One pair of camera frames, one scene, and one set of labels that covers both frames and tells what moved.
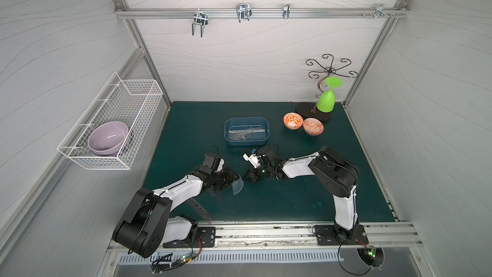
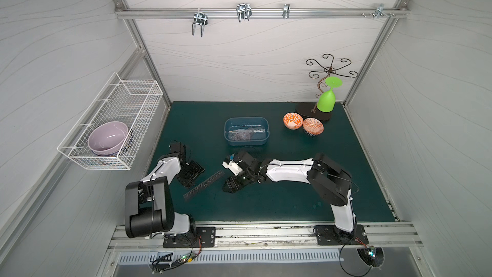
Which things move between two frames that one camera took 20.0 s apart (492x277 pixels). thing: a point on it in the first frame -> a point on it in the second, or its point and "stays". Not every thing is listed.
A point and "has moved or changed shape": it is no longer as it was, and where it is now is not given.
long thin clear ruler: (249, 131) stays
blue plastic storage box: (246, 131) stays
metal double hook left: (199, 18) stays
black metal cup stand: (309, 110) stays
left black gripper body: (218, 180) -> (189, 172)
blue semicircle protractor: (237, 185) has moved or changed shape
